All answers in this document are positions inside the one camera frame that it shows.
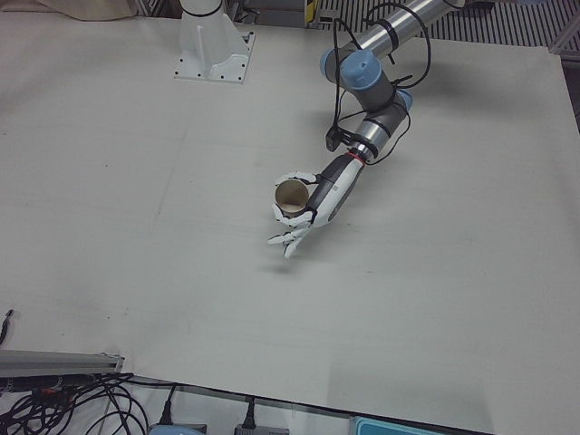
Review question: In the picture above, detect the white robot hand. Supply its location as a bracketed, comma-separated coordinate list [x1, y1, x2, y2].
[266, 152, 368, 261]

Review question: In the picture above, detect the tan paper cup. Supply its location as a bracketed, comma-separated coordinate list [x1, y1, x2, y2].
[274, 179, 312, 217]

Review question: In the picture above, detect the light blue plastic bin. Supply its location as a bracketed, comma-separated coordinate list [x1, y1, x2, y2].
[352, 415, 496, 435]

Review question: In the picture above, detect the grey power adapter box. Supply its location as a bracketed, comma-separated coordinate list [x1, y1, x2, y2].
[148, 421, 208, 435]
[232, 424, 292, 435]

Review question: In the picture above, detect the beige cloth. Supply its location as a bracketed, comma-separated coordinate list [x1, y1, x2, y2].
[34, 0, 142, 21]

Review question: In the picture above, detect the aluminium profile column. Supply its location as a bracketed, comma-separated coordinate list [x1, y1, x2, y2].
[0, 347, 126, 378]

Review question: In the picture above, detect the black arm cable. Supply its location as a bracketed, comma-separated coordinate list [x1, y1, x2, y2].
[332, 3, 432, 165]

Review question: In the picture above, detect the white pedestal mount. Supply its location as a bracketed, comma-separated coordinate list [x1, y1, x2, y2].
[173, 0, 256, 86]

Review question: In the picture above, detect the black power plug cable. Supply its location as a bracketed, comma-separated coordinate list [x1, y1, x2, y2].
[242, 396, 257, 430]
[126, 374, 179, 427]

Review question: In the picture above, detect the aluminium frame rail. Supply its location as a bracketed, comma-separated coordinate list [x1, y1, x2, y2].
[548, 6, 580, 56]

